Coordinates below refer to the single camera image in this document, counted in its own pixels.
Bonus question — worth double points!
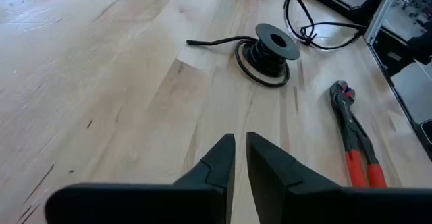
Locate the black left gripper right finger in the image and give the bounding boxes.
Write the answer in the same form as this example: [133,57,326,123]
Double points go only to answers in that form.
[246,132,432,224]

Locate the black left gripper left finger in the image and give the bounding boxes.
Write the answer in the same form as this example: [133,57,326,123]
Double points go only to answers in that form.
[45,133,236,224]

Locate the black plastic cord spool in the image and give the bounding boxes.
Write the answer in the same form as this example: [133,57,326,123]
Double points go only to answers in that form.
[241,23,300,80]

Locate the black cord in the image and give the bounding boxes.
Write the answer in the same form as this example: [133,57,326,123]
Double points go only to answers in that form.
[186,36,291,88]

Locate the red-handled pliers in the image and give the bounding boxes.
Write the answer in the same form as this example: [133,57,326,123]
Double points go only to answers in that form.
[329,80,388,188]

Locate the clear safety glasses black frame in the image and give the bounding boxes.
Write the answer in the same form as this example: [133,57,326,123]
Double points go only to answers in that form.
[283,0,368,52]

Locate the silver aluminium extrusion post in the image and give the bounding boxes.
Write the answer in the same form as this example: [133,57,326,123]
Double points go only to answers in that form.
[363,0,399,45]

